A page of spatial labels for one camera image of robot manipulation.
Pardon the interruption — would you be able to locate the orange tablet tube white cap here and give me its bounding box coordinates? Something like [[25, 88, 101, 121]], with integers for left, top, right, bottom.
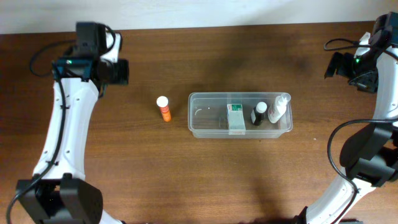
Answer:
[[156, 96, 172, 122]]

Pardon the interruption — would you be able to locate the white green medicine box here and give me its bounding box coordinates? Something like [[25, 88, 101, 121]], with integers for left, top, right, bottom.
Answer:
[[227, 104, 246, 135]]

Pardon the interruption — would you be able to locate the dark bottle white cap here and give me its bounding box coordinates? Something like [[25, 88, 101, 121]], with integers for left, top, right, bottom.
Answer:
[[250, 101, 267, 126]]

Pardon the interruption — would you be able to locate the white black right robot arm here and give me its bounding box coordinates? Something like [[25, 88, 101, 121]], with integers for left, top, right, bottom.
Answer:
[[292, 12, 397, 224]]

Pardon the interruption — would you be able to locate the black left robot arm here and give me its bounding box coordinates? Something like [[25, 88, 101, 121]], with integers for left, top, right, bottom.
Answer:
[[10, 22, 129, 224]]

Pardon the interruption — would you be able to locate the white spray bottle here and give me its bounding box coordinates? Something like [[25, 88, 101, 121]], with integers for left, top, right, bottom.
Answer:
[[268, 93, 291, 123]]

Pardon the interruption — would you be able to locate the clear plastic container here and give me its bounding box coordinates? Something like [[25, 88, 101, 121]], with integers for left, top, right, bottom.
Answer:
[[188, 92, 293, 139]]

